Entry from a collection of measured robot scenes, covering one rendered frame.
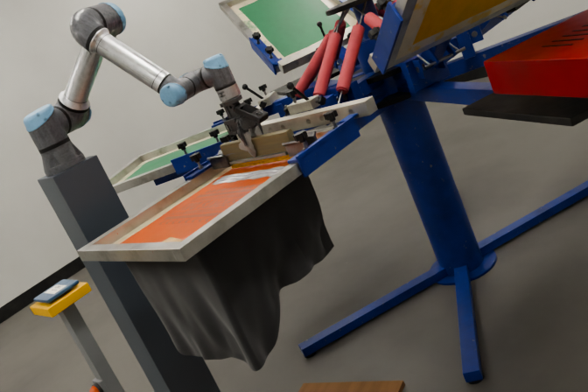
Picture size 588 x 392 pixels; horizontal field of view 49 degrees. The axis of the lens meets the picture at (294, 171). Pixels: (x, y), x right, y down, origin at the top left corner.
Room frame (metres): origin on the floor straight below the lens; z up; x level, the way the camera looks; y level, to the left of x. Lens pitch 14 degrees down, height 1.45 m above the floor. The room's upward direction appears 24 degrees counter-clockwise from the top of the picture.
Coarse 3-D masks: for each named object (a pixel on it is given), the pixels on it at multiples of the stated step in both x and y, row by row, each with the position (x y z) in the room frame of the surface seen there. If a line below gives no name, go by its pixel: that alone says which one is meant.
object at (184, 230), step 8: (264, 168) 2.11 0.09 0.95; (240, 184) 2.05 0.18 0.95; (248, 184) 2.00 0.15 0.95; (184, 224) 1.86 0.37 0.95; (192, 224) 1.82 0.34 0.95; (200, 224) 1.79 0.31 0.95; (168, 232) 1.86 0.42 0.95; (176, 232) 1.82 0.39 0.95; (184, 232) 1.78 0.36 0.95; (192, 232) 1.75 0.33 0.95; (160, 240) 1.81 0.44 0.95
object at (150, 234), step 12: (240, 168) 2.27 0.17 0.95; (252, 168) 2.19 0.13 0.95; (240, 180) 2.09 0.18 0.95; (180, 204) 2.13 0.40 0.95; (144, 228) 2.02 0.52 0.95; (156, 228) 1.95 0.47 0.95; (168, 228) 1.89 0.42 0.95; (132, 240) 1.94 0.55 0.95; (144, 240) 1.88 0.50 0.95; (156, 240) 1.83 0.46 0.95
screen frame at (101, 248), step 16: (208, 176) 2.31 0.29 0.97; (272, 176) 1.83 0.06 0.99; (288, 176) 1.82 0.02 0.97; (176, 192) 2.21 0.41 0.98; (256, 192) 1.73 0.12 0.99; (272, 192) 1.77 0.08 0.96; (144, 208) 2.14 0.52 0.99; (160, 208) 2.15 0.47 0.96; (240, 208) 1.68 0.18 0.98; (128, 224) 2.06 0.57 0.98; (208, 224) 1.63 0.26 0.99; (224, 224) 1.64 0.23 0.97; (96, 240) 1.99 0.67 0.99; (112, 240) 2.01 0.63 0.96; (192, 240) 1.57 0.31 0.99; (208, 240) 1.59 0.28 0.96; (80, 256) 1.96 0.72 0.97; (96, 256) 1.88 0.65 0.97; (112, 256) 1.81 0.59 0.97; (128, 256) 1.74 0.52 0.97; (144, 256) 1.67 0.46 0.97; (160, 256) 1.61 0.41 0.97; (176, 256) 1.56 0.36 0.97
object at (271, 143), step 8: (256, 136) 2.14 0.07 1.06; (264, 136) 2.10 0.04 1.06; (272, 136) 2.07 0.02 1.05; (280, 136) 2.04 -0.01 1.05; (288, 136) 2.02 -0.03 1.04; (224, 144) 2.26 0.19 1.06; (232, 144) 2.23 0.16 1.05; (256, 144) 2.14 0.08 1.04; (264, 144) 2.11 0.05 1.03; (272, 144) 2.08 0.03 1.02; (280, 144) 2.05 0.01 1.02; (224, 152) 2.27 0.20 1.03; (232, 152) 2.24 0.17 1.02; (240, 152) 2.21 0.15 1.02; (248, 152) 2.18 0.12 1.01; (256, 152) 2.15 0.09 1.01; (264, 152) 2.12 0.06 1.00; (272, 152) 2.09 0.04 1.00; (232, 160) 2.26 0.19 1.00
